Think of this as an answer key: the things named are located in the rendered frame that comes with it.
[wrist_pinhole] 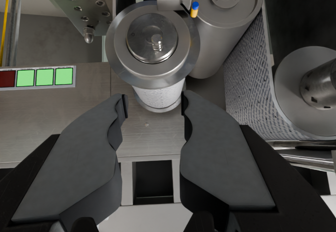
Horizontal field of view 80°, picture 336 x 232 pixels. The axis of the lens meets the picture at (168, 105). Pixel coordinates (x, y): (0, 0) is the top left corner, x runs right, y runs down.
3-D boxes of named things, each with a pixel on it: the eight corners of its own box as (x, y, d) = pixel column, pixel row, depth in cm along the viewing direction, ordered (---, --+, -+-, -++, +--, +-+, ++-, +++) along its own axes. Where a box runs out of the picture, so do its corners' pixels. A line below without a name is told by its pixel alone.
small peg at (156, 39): (156, 31, 26) (164, 38, 26) (157, 41, 29) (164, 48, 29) (149, 38, 26) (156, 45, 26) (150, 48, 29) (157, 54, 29)
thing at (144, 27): (163, 4, 30) (186, 47, 29) (164, 13, 32) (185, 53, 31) (117, 24, 30) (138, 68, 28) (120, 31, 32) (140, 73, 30)
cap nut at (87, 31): (92, 26, 65) (92, 39, 64) (96, 32, 68) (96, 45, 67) (81, 27, 65) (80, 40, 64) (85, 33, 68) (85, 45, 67)
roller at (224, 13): (258, -41, 33) (268, 26, 31) (219, 37, 58) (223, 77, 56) (185, -38, 33) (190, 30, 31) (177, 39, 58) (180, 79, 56)
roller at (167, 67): (188, 3, 31) (192, 74, 29) (179, 65, 57) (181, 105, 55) (114, 5, 31) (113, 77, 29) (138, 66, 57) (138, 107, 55)
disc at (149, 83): (197, -2, 33) (203, 87, 30) (197, 0, 33) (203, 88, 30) (105, 1, 32) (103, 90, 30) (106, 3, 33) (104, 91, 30)
